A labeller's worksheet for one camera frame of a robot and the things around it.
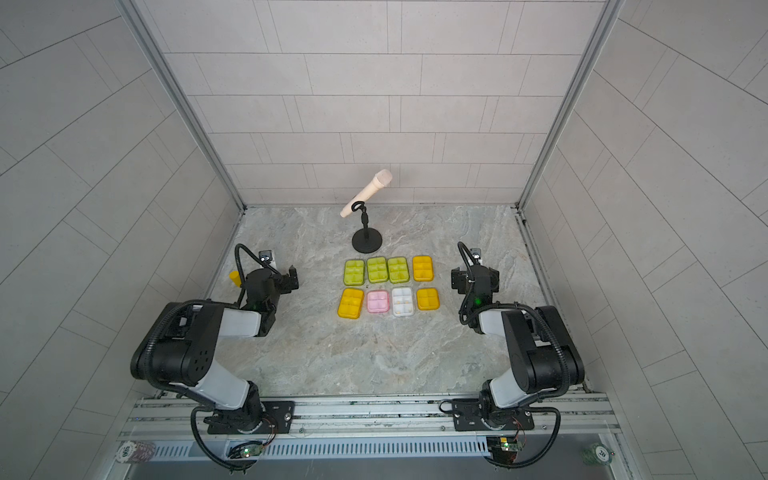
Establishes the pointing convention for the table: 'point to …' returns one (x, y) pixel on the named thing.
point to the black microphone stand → (365, 240)
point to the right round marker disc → (601, 454)
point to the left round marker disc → (125, 451)
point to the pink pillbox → (378, 301)
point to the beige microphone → (381, 180)
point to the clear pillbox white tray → (402, 301)
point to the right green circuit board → (510, 445)
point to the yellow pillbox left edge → (235, 277)
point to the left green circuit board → (245, 450)
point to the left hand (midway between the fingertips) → (283, 263)
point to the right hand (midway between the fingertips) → (474, 265)
